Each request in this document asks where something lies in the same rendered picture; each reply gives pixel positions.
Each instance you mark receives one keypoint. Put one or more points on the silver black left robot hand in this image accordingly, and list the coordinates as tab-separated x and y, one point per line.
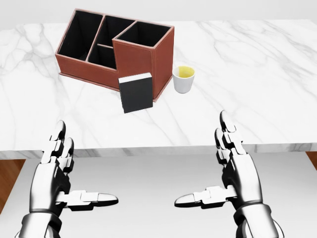
45	188

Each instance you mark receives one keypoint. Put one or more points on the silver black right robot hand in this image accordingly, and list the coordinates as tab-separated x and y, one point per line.
244	183

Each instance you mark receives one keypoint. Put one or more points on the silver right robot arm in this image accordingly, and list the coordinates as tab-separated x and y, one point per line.
257	221

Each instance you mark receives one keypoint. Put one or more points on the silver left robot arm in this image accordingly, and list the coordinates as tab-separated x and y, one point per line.
37	225

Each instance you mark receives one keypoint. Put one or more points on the black book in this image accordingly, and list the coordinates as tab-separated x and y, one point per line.
135	93

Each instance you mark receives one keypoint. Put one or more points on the red-brown desk caddy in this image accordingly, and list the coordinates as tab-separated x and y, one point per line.
119	53

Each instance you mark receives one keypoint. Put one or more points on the white cup with yellow inside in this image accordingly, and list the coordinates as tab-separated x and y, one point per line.
183	79

